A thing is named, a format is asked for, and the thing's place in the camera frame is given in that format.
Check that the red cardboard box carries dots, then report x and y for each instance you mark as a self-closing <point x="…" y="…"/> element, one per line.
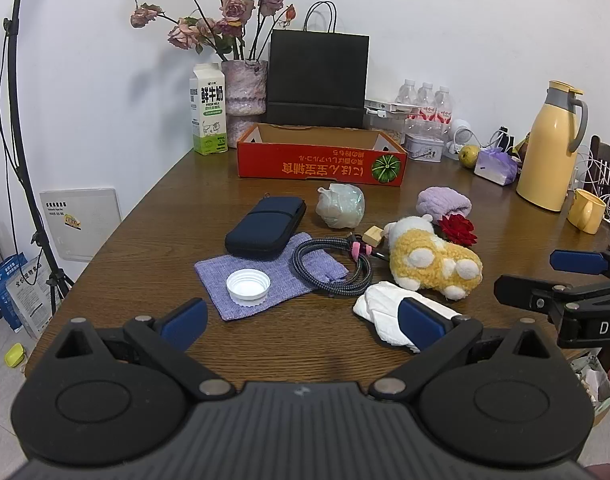
<point x="310" y="165"/>

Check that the yellow thermos jug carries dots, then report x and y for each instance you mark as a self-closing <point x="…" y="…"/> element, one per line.
<point x="547" y="160"/>

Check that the white tissue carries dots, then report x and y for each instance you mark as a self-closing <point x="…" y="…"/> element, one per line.
<point x="380" y="305"/>

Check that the white printed tin box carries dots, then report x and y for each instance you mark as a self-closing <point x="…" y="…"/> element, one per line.
<point x="424" y="150"/>

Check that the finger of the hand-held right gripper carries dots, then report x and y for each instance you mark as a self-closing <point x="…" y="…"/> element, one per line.
<point x="525" y="292"/>
<point x="580" y="261"/>

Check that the colourful snack packet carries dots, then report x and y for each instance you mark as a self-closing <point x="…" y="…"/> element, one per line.
<point x="523" y="144"/>

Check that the white green milk carton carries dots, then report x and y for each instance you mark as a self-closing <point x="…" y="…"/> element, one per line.
<point x="208" y="110"/>

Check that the black light stand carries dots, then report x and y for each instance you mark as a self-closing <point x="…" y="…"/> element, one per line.
<point x="15" y="110"/>

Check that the lilac fluffy towel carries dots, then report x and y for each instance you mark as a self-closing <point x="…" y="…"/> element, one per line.
<point x="445" y="202"/>

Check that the iridescent plastic bag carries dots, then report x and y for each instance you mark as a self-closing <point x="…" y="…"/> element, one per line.
<point x="341" y="205"/>

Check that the white printed bag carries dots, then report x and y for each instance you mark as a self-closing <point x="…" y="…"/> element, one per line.
<point x="32" y="300"/>

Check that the yellow white plush toy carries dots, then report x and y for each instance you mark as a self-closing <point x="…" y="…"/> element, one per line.
<point x="425" y="255"/>

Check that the green apple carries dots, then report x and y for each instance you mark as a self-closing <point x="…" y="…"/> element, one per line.
<point x="469" y="156"/>

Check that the blue printed bag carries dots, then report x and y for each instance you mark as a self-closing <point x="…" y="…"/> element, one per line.
<point x="2" y="290"/>

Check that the black power adapter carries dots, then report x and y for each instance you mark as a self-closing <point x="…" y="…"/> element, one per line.
<point x="507" y="141"/>

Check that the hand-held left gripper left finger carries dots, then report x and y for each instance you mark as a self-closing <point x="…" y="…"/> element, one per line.
<point x="187" y="322"/>

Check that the black paper bag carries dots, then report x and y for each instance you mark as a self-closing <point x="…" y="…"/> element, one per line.
<point x="317" y="70"/>

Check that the purple tissue pack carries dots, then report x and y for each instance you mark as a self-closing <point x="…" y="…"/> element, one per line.
<point x="495" y="167"/>

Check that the yellow green small case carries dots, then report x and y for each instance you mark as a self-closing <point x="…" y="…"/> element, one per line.
<point x="15" y="356"/>

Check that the white plastic cap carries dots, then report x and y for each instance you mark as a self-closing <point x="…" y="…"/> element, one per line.
<point x="248" y="287"/>

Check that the purple mottled vase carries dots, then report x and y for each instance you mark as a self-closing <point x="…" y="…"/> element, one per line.
<point x="245" y="85"/>

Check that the red rose flower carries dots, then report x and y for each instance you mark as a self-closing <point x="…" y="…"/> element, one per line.
<point x="457" y="230"/>

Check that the clear lidded seed container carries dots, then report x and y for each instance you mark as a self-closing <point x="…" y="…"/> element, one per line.
<point x="385" y="110"/>

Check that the white round device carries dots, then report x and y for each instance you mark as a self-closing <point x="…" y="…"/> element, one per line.
<point x="462" y="130"/>

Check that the dried pink roses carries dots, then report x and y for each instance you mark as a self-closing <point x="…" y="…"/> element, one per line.
<point x="232" y="7"/>

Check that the purple woven cloth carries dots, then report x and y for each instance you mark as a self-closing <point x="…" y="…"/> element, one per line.
<point x="217" y="270"/>

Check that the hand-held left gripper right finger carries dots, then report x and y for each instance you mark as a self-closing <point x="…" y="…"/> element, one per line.
<point x="420" y="325"/>

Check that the yellow mug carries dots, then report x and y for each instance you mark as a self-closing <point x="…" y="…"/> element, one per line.
<point x="585" y="210"/>

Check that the navy zip case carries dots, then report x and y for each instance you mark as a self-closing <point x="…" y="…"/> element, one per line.
<point x="265" y="225"/>

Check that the small wooden block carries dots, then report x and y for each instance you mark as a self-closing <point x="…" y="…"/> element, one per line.
<point x="372" y="235"/>

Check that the white wall panel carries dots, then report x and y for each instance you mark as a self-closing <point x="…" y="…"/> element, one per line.
<point x="80" y="225"/>

